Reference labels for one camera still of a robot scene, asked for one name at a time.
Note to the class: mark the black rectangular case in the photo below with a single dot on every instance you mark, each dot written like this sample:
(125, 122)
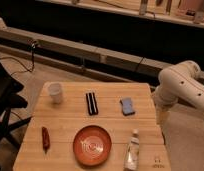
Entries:
(91, 103)

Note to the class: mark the blue sponge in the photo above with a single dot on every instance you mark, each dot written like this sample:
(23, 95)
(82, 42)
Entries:
(127, 108)

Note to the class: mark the black office chair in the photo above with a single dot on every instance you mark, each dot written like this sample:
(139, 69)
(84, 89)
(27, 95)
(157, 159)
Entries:
(9, 98)

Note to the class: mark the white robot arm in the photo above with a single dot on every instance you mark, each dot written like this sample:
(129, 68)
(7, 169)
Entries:
(178, 82)

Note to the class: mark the orange round plate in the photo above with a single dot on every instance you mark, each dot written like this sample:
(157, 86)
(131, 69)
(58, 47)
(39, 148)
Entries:
(92, 145)

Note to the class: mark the white plastic cup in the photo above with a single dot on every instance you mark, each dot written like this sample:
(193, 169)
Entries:
(55, 92)

